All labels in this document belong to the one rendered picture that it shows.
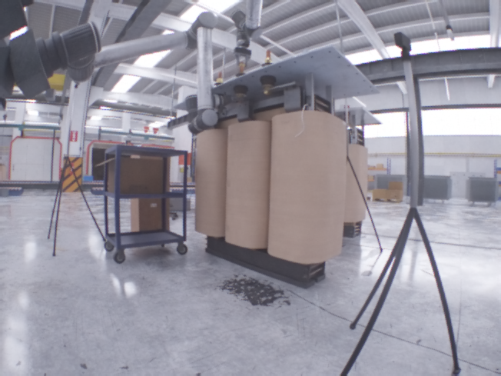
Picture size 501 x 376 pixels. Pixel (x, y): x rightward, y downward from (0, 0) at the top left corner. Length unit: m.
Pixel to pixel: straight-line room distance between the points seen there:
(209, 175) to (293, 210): 0.86
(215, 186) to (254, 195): 0.44
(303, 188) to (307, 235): 0.26
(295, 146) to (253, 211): 0.54
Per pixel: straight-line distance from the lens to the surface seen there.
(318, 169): 1.42
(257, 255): 1.88
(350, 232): 3.23
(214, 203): 2.03
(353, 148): 3.13
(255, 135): 1.71
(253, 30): 1.88
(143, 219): 2.71
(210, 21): 1.85
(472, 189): 13.20
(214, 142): 2.05
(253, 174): 1.69
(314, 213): 1.43
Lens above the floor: 0.67
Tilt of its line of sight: 2 degrees down
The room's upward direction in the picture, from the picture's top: 2 degrees clockwise
